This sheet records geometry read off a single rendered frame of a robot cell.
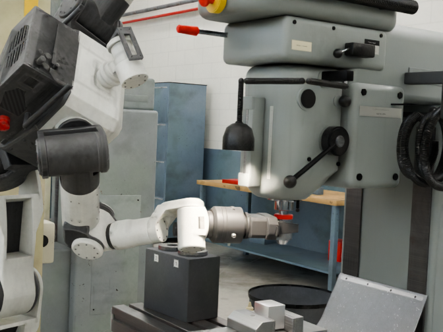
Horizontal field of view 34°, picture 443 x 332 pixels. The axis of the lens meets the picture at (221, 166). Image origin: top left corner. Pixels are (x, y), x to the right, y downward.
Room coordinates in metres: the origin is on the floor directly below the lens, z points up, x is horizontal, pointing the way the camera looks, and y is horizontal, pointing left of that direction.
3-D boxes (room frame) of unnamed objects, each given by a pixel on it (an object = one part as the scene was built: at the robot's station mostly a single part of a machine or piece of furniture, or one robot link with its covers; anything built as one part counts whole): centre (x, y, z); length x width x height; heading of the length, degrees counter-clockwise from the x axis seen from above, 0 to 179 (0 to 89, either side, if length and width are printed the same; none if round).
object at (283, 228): (1.76, -0.16, 1.24); 0.06 x 0.02 x 0.03; 104
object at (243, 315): (1.79, -0.09, 0.99); 0.12 x 0.06 x 0.04; 33
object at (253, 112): (1.72, -0.07, 1.45); 0.04 x 0.04 x 0.21; 36
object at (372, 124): (1.90, -0.32, 1.47); 0.24 x 0.19 x 0.26; 36
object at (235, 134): (1.63, -0.04, 1.46); 0.07 x 0.07 x 0.06
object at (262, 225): (1.77, -0.07, 1.24); 0.13 x 0.12 x 0.10; 14
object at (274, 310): (1.82, -0.14, 1.01); 0.06 x 0.05 x 0.06; 33
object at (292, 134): (1.79, -0.16, 1.47); 0.21 x 0.19 x 0.32; 36
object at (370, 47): (1.72, -0.29, 1.66); 0.12 x 0.04 x 0.04; 126
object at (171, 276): (2.21, 0.11, 1.00); 0.22 x 0.12 x 0.20; 41
